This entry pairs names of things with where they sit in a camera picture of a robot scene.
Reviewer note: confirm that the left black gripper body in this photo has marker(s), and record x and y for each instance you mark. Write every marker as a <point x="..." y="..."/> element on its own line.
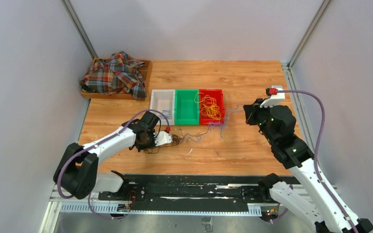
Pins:
<point x="149" y="141"/>

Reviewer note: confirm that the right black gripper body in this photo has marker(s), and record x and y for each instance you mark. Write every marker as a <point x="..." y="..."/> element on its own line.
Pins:
<point x="258" y="115"/>

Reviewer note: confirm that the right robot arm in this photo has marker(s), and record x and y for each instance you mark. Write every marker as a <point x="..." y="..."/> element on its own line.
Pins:
<point x="327" y="212"/>

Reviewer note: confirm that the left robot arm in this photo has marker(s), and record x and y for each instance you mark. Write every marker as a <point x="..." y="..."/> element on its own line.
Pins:
<point x="77" y="174"/>

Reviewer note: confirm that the white plastic bin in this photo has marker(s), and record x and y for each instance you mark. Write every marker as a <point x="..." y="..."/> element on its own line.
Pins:
<point x="163" y="100"/>

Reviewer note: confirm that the red plastic bin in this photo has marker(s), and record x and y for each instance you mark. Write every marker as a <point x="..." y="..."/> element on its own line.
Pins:
<point x="211" y="105"/>

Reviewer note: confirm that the green plastic bin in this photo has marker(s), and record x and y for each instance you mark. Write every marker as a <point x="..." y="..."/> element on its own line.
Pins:
<point x="186" y="107"/>

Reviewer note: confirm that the wooden tray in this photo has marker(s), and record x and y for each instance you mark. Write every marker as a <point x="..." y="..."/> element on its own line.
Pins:
<point x="145" y="71"/>

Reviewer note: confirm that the plaid cloth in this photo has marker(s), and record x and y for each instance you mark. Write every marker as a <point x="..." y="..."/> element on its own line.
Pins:
<point x="118" y="74"/>

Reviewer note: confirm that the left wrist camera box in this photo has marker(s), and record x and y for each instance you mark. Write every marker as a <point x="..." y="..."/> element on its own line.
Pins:
<point x="162" y="138"/>

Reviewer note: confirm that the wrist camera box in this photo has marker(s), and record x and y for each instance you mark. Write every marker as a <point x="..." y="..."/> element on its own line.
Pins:
<point x="274" y="98"/>
<point x="162" y="138"/>

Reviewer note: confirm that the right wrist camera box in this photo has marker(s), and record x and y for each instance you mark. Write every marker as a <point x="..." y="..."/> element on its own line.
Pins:
<point x="274" y="98"/>

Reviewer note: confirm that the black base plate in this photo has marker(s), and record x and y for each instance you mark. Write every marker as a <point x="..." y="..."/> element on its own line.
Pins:
<point x="190" y="193"/>

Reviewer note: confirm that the aluminium rail frame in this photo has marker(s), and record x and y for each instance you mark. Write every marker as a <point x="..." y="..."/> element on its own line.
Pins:
<point x="117" y="209"/>

